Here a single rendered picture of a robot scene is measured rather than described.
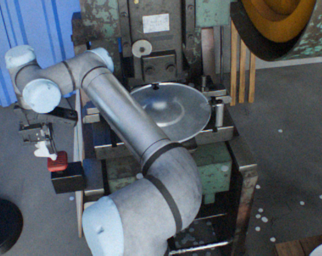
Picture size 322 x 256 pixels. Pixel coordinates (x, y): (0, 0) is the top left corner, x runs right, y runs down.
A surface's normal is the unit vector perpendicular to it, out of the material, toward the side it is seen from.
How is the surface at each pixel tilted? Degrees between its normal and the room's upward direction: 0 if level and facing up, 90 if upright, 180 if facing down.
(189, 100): 2
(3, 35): 90
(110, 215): 11
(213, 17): 90
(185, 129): 2
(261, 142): 0
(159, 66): 90
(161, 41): 90
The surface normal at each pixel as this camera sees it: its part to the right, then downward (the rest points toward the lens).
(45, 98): 0.57, 0.52
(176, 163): 0.11, -0.77
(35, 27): 0.18, 0.64
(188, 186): 0.51, -0.49
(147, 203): 0.18, -0.51
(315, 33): 0.18, 0.90
